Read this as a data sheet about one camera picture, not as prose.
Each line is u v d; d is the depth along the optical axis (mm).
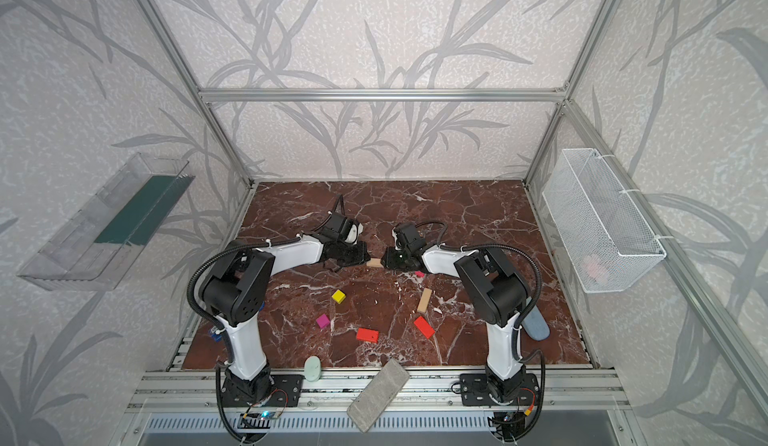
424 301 887
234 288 510
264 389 670
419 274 947
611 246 600
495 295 509
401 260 849
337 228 792
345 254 844
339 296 889
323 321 846
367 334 826
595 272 724
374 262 961
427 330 835
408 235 784
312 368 754
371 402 693
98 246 634
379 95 1379
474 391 728
